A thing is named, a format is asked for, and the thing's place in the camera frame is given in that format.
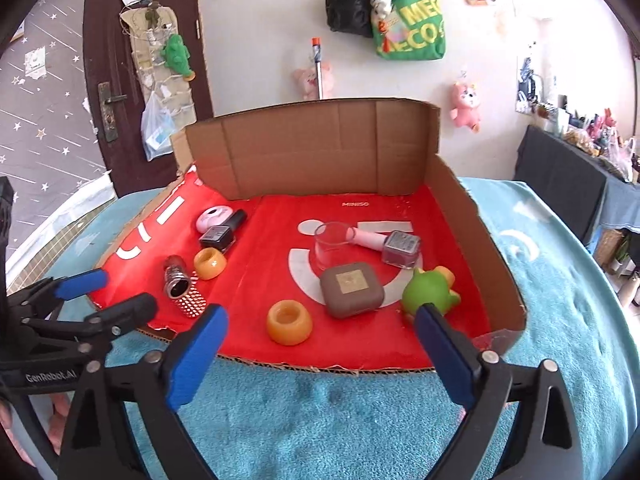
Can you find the amber ring holder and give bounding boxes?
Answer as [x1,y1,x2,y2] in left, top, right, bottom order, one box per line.
[193,247,227,281]
[266,300,314,346]

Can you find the door handle plate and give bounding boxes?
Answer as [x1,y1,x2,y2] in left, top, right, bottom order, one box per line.
[98,81,128,143]

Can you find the cardboard box with red liner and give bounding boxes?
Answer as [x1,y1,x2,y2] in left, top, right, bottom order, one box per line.
[90,98,527,373]

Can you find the green plush toy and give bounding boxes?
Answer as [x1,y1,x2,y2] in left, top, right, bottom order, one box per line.
[160,34,195,81]

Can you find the teal fluffy blanket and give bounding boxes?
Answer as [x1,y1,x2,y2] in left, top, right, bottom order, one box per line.
[44,176,640,480]

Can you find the black nail polish bottle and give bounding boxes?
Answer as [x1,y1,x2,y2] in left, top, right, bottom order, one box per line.
[200,209,247,254]

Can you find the beige hanging organizer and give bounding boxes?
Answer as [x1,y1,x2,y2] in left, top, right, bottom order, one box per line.
[119,6,196,130]

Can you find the orange-capped stick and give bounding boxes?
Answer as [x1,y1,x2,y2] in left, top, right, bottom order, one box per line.
[311,37,323,100]

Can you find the pink round Melody case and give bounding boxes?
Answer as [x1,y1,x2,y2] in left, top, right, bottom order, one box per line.
[195,205,233,234]

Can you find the person's left hand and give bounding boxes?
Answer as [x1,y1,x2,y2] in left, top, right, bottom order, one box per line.
[0,391,72,466]

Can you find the pink nail polish bottle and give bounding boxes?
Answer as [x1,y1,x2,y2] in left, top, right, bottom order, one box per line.
[346,226,421,269]

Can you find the black backpack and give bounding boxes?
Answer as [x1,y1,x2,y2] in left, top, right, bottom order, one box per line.
[324,0,373,38]

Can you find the green avocado toy figure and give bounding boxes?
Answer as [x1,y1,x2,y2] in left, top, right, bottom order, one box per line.
[400,266,461,323]

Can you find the dark brown door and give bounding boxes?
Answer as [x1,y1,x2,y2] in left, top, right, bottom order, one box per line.
[82,0,214,196]

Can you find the clear plastic cup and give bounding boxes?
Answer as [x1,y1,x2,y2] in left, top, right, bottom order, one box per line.
[314,221,356,272]

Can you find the studded black gold cup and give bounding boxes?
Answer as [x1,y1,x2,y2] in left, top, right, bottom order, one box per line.
[174,273,206,318]

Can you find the hanging plastic bag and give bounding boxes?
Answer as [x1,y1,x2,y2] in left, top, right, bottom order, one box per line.
[141,92,177,162]

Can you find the glitter bottle with red cap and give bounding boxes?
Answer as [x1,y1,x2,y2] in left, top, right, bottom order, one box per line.
[163,255,192,300]

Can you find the green tote bag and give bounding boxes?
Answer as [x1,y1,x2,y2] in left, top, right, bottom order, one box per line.
[371,0,446,61]

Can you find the white plush keychain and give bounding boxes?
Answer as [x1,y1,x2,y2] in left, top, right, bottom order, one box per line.
[370,0,393,22]

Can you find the dark side table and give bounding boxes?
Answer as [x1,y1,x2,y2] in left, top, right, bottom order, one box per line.
[514,125,639,252]

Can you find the pink plush toy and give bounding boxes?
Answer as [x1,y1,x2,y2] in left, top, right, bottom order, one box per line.
[292,62,335,101]
[449,82,480,133]

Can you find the brown square compact case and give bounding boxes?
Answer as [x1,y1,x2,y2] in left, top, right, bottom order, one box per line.
[320,262,385,318]

